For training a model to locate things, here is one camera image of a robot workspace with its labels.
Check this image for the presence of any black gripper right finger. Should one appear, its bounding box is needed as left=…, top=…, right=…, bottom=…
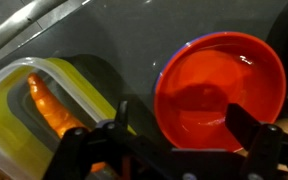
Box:
left=225, top=104, right=261, bottom=150

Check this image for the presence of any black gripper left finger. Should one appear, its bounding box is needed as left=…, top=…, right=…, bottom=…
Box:
left=115, top=101, right=128, bottom=127

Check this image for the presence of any red and blue bowl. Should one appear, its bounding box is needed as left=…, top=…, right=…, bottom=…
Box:
left=154, top=32, right=286, bottom=152

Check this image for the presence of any brown toy potato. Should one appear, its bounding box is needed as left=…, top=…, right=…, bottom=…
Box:
left=235, top=118, right=288, bottom=172

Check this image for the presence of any orange toy carrot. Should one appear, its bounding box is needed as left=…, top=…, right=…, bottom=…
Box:
left=27, top=72, right=107, bottom=174

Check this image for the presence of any yellow plastic container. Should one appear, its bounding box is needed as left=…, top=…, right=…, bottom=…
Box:
left=0, top=57, right=116, bottom=180

